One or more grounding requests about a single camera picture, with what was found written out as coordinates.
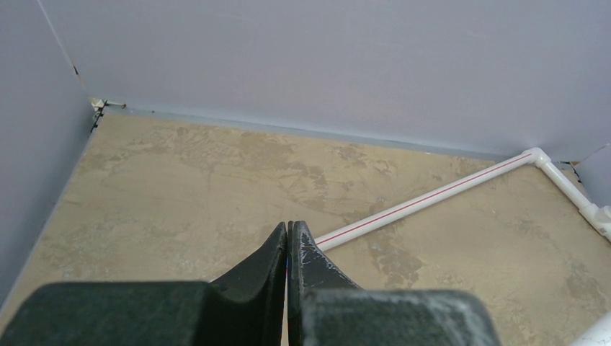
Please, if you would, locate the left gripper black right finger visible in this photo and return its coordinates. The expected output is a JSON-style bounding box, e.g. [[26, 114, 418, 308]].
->
[[287, 221, 501, 345]]

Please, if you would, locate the white PVC pipe frame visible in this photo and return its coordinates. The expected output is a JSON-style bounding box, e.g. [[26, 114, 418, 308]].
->
[[312, 146, 611, 346]]

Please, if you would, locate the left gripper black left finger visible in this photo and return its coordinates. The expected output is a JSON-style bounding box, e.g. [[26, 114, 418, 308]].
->
[[1, 223, 287, 345]]

